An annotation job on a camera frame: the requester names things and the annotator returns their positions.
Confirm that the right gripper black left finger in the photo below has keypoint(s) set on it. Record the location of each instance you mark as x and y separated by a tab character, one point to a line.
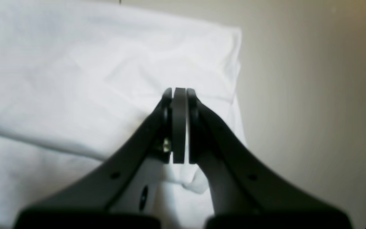
120	193

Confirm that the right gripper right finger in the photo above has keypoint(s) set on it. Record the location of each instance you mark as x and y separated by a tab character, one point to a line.
246	194

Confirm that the white printed T-shirt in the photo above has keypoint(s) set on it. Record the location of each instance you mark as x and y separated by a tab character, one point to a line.
77	78

